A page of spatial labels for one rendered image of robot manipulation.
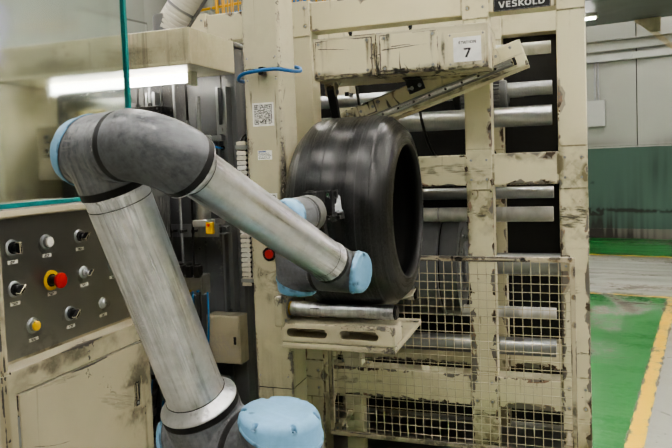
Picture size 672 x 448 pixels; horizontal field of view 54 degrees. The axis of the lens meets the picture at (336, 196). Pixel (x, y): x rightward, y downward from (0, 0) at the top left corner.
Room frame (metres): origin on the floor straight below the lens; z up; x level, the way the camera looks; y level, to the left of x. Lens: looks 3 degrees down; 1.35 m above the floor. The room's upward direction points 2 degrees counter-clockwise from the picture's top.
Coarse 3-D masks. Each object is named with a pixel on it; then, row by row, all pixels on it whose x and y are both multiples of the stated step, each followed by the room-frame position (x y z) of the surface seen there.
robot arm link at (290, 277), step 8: (280, 256) 1.47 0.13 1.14; (280, 264) 1.47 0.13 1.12; (288, 264) 1.46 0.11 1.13; (280, 272) 1.47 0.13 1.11; (288, 272) 1.46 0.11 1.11; (296, 272) 1.45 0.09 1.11; (304, 272) 1.43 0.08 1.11; (280, 280) 1.48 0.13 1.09; (288, 280) 1.46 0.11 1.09; (296, 280) 1.45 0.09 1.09; (304, 280) 1.44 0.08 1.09; (280, 288) 1.48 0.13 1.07; (288, 288) 1.46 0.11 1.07; (296, 288) 1.46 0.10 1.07; (304, 288) 1.46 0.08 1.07; (312, 288) 1.44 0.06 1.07; (296, 296) 1.47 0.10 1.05; (304, 296) 1.47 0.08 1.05
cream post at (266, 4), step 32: (256, 0) 2.12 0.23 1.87; (288, 0) 2.19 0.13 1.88; (256, 32) 2.12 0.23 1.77; (288, 32) 2.18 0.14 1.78; (256, 64) 2.12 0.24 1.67; (288, 64) 2.17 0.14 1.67; (256, 96) 2.13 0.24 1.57; (288, 96) 2.16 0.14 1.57; (256, 128) 2.13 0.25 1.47; (288, 128) 2.15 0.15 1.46; (256, 160) 2.13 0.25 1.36; (288, 160) 2.14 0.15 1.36; (256, 256) 2.13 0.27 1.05; (256, 288) 2.14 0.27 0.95; (256, 320) 2.14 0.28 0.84; (288, 352) 2.10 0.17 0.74; (288, 384) 2.10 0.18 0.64
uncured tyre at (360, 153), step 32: (320, 128) 1.99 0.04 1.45; (352, 128) 1.95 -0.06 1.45; (384, 128) 1.94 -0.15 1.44; (320, 160) 1.88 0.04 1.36; (352, 160) 1.85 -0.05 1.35; (384, 160) 1.86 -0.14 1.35; (416, 160) 2.18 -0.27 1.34; (288, 192) 1.90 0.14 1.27; (352, 192) 1.81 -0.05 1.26; (384, 192) 1.82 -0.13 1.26; (416, 192) 2.25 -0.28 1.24; (352, 224) 1.80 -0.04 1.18; (384, 224) 1.81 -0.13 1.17; (416, 224) 2.24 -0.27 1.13; (384, 256) 1.83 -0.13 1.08; (416, 256) 2.17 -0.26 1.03; (384, 288) 1.88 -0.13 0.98
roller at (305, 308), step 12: (288, 312) 2.02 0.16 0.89; (300, 312) 2.00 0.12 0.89; (312, 312) 1.99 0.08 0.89; (324, 312) 1.98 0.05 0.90; (336, 312) 1.96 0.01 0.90; (348, 312) 1.95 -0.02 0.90; (360, 312) 1.94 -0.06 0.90; (372, 312) 1.93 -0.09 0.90; (384, 312) 1.91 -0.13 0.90; (396, 312) 1.91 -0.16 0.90
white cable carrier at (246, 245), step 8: (240, 144) 2.16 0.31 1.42; (240, 152) 2.16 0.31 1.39; (240, 168) 2.16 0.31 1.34; (248, 168) 2.17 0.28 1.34; (248, 176) 2.16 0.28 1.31; (240, 232) 2.16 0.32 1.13; (248, 240) 2.15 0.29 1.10; (248, 248) 2.16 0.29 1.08; (248, 256) 2.16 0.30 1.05; (248, 264) 2.16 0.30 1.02; (248, 272) 2.16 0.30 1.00
